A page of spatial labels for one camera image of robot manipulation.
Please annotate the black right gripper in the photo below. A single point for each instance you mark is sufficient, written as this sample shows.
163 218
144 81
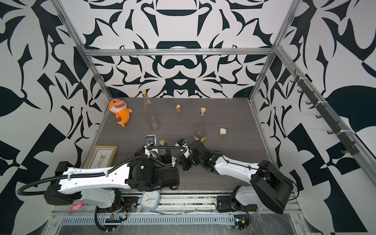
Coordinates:
182 161

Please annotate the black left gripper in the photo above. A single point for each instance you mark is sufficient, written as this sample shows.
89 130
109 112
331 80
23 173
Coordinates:
164 159

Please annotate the small clear bottle with cork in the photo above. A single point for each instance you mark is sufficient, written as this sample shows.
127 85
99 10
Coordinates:
164 144

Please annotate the clear glass bottle with cork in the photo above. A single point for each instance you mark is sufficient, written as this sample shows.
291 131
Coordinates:
151 114

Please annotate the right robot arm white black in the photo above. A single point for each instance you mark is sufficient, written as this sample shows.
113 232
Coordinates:
267 183

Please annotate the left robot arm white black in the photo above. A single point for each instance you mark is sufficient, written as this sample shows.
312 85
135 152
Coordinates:
102 186

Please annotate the tall clear bottle yellow label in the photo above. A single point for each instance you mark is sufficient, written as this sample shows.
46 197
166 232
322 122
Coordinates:
200 132

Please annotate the light blue alarm clock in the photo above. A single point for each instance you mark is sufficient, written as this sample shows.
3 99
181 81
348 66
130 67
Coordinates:
150 200

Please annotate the small red yellow toy figure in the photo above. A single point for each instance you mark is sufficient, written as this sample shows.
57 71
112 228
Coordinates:
178 108

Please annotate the orange shark plush toy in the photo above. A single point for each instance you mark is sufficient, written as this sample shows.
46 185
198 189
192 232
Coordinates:
119 108

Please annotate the green circuit board right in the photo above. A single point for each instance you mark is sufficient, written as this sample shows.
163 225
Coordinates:
242 223

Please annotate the pink small toy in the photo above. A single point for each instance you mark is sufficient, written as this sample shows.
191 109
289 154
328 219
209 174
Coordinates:
76 207

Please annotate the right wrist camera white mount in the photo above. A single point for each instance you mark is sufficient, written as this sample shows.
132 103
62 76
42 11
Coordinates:
183 143

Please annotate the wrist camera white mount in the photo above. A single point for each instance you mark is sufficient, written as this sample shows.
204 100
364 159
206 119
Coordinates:
150 141
183 143

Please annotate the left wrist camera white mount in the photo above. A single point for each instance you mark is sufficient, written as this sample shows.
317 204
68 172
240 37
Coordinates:
150 141

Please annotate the white slotted cable duct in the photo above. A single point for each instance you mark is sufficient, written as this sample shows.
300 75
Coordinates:
157 219

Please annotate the wooden picture frame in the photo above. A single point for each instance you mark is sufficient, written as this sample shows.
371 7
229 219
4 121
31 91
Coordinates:
101 157

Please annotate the circuit board with wires left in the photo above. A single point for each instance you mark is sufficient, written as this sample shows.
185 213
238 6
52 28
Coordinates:
117 218

